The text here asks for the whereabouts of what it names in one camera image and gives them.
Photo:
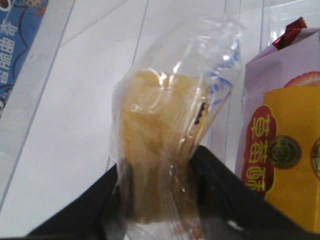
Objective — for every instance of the bread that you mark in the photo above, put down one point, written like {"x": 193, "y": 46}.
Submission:
{"x": 162, "y": 109}

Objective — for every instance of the pink strawberry snack bag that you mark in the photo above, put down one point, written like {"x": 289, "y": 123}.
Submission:
{"x": 279, "y": 148}

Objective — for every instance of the blue cookie box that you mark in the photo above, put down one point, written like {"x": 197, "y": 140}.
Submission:
{"x": 20, "y": 21}

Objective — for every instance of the clear acrylic left shelf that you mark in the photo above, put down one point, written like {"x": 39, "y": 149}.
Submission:
{"x": 67, "y": 147}

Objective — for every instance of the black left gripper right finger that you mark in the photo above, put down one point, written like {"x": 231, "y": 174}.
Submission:
{"x": 229, "y": 210}

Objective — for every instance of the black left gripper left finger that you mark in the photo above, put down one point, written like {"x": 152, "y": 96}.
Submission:
{"x": 94, "y": 214}

